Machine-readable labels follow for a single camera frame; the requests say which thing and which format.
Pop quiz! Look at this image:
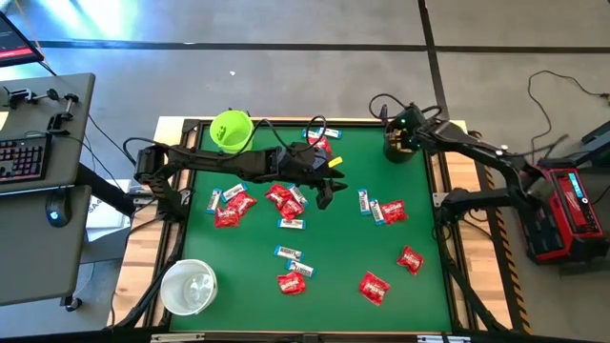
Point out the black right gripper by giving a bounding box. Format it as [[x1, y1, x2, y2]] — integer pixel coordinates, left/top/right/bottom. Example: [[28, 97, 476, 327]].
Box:
[[388, 104, 433, 156]]

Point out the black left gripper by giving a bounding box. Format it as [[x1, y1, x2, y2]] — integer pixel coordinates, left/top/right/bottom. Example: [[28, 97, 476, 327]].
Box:
[[274, 142, 349, 211]]

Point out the black plastic bucket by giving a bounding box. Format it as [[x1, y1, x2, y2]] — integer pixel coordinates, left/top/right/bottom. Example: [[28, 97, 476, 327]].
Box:
[[383, 118, 423, 165]]

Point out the lime green plastic bucket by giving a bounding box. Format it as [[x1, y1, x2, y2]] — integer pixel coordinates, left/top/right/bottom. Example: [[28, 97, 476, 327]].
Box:
[[209, 109, 256, 158]]

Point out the clear plastic bowl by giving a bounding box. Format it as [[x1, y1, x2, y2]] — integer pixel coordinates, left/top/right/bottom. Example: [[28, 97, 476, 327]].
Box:
[[159, 257, 218, 316]]

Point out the yellow black hazard strip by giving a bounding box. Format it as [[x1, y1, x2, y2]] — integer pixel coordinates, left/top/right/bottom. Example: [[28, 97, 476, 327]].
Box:
[[469, 131, 533, 334]]

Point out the red black power station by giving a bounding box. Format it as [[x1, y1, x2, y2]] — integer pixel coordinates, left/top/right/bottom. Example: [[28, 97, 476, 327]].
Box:
[[507, 157, 610, 266]]

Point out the dark equipment case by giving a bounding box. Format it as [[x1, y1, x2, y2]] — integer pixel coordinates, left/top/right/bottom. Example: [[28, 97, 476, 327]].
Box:
[[566, 121, 610, 168]]

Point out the white printed box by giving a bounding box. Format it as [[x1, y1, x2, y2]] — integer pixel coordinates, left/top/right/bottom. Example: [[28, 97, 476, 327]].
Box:
[[85, 179, 135, 244]]

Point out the grey keyboard desk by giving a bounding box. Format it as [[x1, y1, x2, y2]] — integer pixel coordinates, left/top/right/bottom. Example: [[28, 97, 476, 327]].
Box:
[[0, 72, 96, 195]]

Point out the black computer mouse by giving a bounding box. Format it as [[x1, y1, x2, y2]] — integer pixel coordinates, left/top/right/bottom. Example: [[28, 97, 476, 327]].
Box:
[[45, 193, 72, 229]]

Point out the black desk clamp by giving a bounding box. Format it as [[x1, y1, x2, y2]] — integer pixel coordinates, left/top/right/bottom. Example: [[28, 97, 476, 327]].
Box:
[[47, 93, 80, 134], [2, 88, 61, 109]]

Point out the grey mouse desk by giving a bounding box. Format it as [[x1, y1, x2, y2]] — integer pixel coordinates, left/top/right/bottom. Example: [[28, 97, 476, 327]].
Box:
[[0, 184, 92, 306]]

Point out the black backlit keyboard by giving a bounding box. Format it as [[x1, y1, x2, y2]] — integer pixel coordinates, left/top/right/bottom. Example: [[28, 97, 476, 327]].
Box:
[[0, 134, 52, 185]]

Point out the black computer monitor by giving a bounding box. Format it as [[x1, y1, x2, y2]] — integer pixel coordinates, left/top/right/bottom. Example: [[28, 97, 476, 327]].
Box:
[[0, 11, 45, 68]]

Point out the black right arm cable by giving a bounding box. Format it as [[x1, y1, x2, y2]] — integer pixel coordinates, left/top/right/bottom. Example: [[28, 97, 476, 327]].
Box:
[[368, 92, 445, 123]]

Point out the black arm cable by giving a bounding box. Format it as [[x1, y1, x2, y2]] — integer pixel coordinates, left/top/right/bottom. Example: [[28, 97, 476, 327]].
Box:
[[368, 92, 445, 123], [122, 115, 330, 166]]

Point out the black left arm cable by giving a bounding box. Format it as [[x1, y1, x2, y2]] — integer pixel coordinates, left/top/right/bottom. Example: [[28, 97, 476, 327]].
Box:
[[122, 115, 330, 166]]

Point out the black floor cable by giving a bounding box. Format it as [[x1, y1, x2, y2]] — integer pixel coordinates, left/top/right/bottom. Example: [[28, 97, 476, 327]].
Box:
[[526, 70, 610, 153]]

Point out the silver aluminium bracket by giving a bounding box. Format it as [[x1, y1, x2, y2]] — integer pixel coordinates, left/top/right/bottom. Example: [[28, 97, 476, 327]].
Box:
[[417, 334, 472, 343], [150, 333, 207, 343]]

